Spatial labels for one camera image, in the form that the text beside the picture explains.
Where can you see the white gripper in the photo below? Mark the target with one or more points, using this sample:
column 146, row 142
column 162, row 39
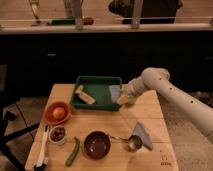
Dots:
column 135, row 87

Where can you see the yellow and blue sponge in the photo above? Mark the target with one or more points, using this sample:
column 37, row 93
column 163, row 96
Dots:
column 117, row 96

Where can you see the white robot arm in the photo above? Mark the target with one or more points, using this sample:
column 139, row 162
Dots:
column 157, row 79

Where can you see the green plastic cup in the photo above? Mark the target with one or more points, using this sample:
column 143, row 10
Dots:
column 131, row 100

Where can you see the green plastic tray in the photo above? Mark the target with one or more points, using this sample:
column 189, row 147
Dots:
column 96, row 87

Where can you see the grey blue cloth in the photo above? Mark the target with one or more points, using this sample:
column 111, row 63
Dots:
column 144, row 139

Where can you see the metal ladle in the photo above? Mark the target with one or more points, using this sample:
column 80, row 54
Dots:
column 134, row 143

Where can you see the yellow block in tray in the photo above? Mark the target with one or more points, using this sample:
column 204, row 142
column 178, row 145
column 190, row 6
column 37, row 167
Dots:
column 84, row 96

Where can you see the dark red bowl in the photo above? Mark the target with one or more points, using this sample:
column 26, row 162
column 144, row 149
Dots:
column 97, row 145

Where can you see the green and red tool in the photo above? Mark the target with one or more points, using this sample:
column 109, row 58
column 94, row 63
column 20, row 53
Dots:
column 69, row 21

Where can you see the orange fruit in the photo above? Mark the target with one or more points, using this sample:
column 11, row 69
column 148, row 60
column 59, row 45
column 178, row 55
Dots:
column 59, row 113

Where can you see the orange bowl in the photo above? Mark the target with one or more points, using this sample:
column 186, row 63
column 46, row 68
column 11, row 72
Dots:
column 48, row 114

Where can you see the green cucumber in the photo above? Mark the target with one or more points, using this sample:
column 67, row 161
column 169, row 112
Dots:
column 74, row 153

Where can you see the small white bowl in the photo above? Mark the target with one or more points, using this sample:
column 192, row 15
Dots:
column 57, row 135

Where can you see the white dish brush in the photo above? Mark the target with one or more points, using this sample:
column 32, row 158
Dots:
column 41, row 156

